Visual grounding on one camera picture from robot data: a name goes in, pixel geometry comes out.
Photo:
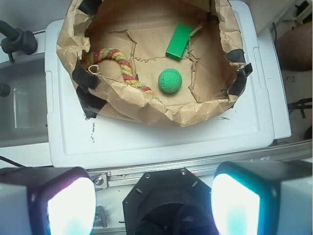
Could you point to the green dimpled ball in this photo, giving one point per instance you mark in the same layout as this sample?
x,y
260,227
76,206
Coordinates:
x,y
169,81

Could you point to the white plastic bin lid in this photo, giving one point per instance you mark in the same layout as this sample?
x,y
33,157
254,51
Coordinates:
x,y
258,118

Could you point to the aluminium extrusion rail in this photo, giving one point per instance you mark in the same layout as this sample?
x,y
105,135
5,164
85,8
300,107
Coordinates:
x,y
203,166

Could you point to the multicoloured twisted rope toy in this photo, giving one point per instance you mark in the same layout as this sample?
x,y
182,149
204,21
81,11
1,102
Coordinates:
x,y
129,77

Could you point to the black clamp handle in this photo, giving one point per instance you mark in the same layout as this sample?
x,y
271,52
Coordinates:
x,y
16,39

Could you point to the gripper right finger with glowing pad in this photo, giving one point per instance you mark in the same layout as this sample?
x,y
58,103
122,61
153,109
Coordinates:
x,y
263,198

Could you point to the green rectangular block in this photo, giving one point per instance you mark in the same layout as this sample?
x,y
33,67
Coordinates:
x,y
178,42

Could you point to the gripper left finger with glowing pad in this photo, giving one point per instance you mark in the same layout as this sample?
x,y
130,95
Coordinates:
x,y
46,201

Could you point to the crumpled brown paper bag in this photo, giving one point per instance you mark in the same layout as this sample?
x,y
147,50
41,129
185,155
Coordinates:
x,y
213,67

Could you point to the black octagonal mount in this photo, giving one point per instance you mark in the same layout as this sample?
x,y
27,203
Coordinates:
x,y
169,202

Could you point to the clear plastic storage bin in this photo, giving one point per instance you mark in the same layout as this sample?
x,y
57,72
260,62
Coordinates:
x,y
23,108

